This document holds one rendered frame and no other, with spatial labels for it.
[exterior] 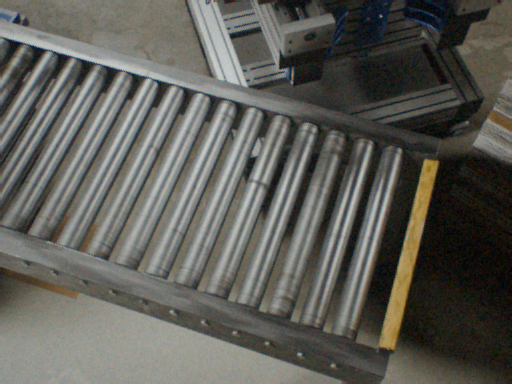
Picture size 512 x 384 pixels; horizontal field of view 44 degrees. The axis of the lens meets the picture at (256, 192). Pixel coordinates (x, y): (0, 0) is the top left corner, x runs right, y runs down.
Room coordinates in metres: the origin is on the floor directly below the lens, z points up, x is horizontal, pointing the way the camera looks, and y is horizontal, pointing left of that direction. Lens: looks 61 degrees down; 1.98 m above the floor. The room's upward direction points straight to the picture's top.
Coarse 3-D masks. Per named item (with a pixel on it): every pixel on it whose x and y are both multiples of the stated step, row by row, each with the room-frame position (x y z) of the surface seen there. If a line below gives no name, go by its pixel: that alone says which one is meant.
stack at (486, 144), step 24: (504, 96) 0.97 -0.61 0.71; (480, 144) 0.96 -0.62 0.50; (504, 144) 0.93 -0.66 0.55; (504, 168) 0.90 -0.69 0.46; (456, 192) 0.96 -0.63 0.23; (480, 192) 0.92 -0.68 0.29; (504, 192) 0.89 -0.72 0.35; (456, 216) 0.93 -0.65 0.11; (480, 216) 0.89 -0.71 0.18; (504, 216) 0.86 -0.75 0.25; (504, 264) 0.80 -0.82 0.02
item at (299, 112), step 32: (0, 32) 1.09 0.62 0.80; (32, 32) 1.09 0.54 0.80; (64, 64) 1.02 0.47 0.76; (96, 64) 0.99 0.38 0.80; (128, 64) 0.99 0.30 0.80; (160, 64) 0.99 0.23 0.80; (160, 96) 0.94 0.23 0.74; (192, 96) 0.92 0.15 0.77; (224, 96) 0.90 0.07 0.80; (256, 96) 0.90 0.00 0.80; (320, 128) 0.82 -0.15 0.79; (352, 128) 0.81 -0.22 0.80; (384, 128) 0.81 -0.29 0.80; (416, 160) 0.74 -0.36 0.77
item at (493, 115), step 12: (492, 108) 0.98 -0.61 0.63; (492, 120) 0.96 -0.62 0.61; (504, 120) 0.95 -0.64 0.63; (480, 168) 0.94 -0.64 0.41; (492, 180) 0.91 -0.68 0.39; (504, 180) 0.89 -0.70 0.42; (456, 204) 0.94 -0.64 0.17; (468, 216) 0.91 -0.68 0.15; (492, 228) 0.86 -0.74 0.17; (504, 240) 0.83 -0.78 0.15
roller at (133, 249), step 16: (192, 112) 0.85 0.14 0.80; (208, 112) 0.87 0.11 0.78; (192, 128) 0.81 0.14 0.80; (176, 144) 0.77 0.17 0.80; (192, 144) 0.78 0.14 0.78; (176, 160) 0.73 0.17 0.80; (160, 176) 0.68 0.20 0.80; (176, 176) 0.69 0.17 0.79; (160, 192) 0.65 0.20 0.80; (144, 208) 0.61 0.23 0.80; (160, 208) 0.61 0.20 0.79; (144, 224) 0.57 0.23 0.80; (128, 240) 0.54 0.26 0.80; (144, 240) 0.54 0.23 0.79; (128, 256) 0.50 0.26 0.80
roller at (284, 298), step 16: (336, 144) 0.77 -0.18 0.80; (320, 160) 0.73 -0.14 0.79; (336, 160) 0.73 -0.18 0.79; (320, 176) 0.68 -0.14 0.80; (320, 192) 0.65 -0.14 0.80; (304, 208) 0.61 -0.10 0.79; (320, 208) 0.61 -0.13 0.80; (304, 224) 0.57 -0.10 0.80; (320, 224) 0.58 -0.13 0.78; (304, 240) 0.53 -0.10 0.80; (288, 256) 0.50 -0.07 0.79; (304, 256) 0.50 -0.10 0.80; (288, 272) 0.47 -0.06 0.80; (304, 272) 0.47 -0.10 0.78; (288, 288) 0.43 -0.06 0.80; (272, 304) 0.40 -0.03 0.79; (288, 304) 0.40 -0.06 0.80
